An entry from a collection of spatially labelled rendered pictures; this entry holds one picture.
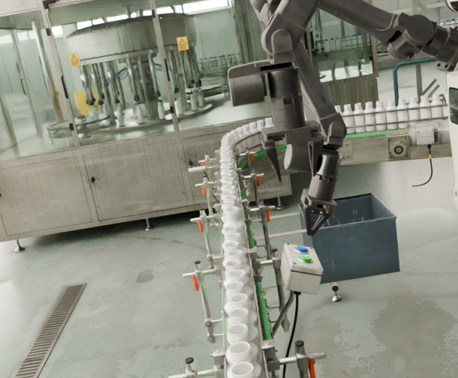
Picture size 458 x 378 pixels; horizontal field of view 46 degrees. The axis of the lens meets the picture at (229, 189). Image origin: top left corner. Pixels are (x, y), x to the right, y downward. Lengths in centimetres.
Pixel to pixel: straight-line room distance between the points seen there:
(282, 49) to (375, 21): 55
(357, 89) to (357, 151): 378
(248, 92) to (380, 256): 124
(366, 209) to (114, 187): 319
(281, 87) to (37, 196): 448
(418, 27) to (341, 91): 550
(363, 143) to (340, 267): 131
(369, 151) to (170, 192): 234
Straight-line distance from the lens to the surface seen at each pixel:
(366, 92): 702
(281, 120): 97
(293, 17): 96
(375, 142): 322
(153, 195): 507
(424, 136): 305
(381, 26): 145
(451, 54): 152
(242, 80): 96
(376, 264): 209
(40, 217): 536
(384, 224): 204
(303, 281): 134
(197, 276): 145
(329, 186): 127
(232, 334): 99
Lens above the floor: 167
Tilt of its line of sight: 16 degrees down
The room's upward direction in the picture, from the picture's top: 10 degrees counter-clockwise
